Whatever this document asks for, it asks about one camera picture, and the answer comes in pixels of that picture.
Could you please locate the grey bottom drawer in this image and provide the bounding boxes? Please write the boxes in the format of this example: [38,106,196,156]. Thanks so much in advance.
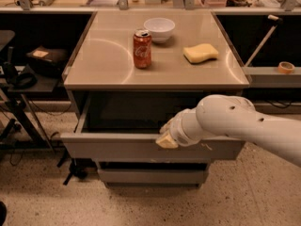
[98,169,208,185]

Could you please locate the grey drawer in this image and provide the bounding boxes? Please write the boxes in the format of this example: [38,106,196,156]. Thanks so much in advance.
[98,169,208,185]
[61,91,244,163]

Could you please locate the yellow sponge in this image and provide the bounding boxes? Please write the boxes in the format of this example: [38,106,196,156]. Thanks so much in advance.
[183,43,219,64]

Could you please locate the red cola can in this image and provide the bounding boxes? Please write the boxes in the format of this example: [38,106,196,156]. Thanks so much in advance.
[133,29,151,69]

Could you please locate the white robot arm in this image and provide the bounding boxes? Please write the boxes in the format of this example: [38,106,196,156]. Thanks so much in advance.
[156,94,301,167]

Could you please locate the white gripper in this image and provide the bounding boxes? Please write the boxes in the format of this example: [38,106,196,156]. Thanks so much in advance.
[156,109,201,149]

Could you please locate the white bowl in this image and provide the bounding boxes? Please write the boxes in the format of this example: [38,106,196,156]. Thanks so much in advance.
[144,18,175,43]

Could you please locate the dark side table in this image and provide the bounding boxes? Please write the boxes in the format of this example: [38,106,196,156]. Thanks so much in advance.
[0,29,64,153]

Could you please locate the black headphones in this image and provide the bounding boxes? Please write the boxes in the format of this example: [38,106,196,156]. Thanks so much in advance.
[2,62,37,89]

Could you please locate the black box with label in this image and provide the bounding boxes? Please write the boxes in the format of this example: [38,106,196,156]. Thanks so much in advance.
[26,46,69,78]

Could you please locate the white handled stick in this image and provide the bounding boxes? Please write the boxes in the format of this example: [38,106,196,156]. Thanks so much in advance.
[245,14,283,67]

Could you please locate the grey drawer cabinet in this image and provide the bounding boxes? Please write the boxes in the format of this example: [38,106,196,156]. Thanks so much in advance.
[64,9,249,186]

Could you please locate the tape roll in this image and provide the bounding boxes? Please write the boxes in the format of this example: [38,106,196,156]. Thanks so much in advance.
[277,61,295,74]

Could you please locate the grey top drawer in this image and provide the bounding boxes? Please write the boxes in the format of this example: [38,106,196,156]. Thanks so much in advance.
[61,91,244,163]

